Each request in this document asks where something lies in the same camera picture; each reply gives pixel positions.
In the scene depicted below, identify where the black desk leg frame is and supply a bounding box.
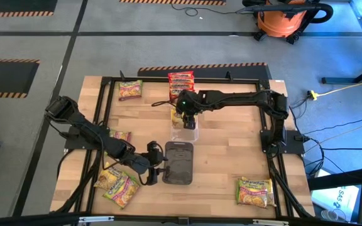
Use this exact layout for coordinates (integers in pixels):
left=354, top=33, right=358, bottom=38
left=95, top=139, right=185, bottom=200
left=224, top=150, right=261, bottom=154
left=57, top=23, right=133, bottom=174
left=321, top=0, right=362, bottom=85

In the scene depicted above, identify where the yellow Maruchan noodle pack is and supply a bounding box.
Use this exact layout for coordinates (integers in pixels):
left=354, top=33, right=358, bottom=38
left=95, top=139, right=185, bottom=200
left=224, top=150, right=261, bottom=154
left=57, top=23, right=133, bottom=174
left=94, top=162, right=123, bottom=191
left=170, top=109, right=185, bottom=129
left=240, top=176, right=277, bottom=207

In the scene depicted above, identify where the white printed sheet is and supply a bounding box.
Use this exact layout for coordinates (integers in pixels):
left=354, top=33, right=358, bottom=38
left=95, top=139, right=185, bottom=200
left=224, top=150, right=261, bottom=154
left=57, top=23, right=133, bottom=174
left=310, top=184, right=362, bottom=218

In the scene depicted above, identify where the black aluminium table frame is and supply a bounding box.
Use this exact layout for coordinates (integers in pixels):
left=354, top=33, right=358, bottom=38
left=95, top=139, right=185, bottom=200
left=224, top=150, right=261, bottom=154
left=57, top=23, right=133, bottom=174
left=49, top=70, right=316, bottom=226

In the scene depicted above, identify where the clear plastic cup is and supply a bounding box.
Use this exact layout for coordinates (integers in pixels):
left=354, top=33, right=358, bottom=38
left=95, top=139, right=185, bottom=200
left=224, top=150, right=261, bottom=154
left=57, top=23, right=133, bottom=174
left=321, top=208, right=339, bottom=222

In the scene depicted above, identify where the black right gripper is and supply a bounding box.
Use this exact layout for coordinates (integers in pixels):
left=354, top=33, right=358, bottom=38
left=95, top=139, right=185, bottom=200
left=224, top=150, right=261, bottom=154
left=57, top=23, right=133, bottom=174
left=180, top=90, right=204, bottom=131

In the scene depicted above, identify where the black desk bar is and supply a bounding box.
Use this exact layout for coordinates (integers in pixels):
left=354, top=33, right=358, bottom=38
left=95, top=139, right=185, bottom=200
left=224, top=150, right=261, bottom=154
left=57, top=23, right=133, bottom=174
left=306, top=165, right=362, bottom=191

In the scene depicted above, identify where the black hazard-striped floor mat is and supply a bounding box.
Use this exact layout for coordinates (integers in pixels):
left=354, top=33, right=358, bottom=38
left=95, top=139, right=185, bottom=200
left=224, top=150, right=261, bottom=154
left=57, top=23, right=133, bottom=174
left=0, top=0, right=58, bottom=18
left=137, top=62, right=273, bottom=81
left=119, top=0, right=227, bottom=6
left=0, top=58, right=41, bottom=99

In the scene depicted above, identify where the clear plastic bin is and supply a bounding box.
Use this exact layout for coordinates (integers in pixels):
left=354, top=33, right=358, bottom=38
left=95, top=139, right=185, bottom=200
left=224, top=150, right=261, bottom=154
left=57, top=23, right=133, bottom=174
left=170, top=105, right=200, bottom=142

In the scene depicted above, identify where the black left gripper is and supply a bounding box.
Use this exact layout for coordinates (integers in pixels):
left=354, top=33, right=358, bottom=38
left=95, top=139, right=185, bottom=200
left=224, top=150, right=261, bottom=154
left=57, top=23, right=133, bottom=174
left=126, top=152, right=172, bottom=187

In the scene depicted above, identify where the silver metal bracket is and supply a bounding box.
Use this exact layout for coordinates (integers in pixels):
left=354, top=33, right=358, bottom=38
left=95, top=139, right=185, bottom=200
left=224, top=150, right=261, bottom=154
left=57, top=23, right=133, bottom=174
left=78, top=215, right=115, bottom=223
left=251, top=218, right=290, bottom=226

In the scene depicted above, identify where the white plastic bin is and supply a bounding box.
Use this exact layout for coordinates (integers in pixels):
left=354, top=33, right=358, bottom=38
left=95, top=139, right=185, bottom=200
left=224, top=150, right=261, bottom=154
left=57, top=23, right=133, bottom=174
left=167, top=73, right=196, bottom=106

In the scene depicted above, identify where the yellow extension cord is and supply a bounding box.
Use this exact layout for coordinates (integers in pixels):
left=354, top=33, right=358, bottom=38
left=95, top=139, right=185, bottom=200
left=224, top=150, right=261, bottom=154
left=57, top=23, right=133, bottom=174
left=306, top=75, right=362, bottom=101

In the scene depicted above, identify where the black floor cable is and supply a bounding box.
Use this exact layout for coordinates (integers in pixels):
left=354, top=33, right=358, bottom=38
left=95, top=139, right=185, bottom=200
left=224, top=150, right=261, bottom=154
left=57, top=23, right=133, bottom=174
left=170, top=2, right=243, bottom=18
left=302, top=114, right=362, bottom=136
left=321, top=146, right=362, bottom=151

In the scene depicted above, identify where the dark grey plastic bin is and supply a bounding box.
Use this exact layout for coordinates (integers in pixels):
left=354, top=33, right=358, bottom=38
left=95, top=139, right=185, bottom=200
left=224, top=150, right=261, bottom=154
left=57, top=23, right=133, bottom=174
left=162, top=141, right=195, bottom=186

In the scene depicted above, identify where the black vacuum hose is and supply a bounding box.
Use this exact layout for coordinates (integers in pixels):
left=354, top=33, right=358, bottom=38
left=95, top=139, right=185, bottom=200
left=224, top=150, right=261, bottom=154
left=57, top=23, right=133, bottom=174
left=236, top=1, right=334, bottom=24

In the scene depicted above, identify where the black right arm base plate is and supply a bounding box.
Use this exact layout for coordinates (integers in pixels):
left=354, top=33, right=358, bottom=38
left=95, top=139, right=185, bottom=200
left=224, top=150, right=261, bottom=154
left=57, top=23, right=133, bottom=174
left=260, top=129, right=306, bottom=155

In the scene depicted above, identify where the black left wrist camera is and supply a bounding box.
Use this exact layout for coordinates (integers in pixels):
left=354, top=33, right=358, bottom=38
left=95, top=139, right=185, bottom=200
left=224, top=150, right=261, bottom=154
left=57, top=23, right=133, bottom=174
left=145, top=140, right=165, bottom=164

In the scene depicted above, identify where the orange shop vacuum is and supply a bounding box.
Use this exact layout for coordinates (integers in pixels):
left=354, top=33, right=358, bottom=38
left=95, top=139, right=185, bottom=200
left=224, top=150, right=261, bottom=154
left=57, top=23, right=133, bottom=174
left=253, top=0, right=309, bottom=45

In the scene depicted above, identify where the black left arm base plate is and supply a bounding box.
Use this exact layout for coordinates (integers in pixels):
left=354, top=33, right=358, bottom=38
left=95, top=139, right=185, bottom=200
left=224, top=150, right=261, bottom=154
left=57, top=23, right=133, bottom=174
left=63, top=125, right=107, bottom=151

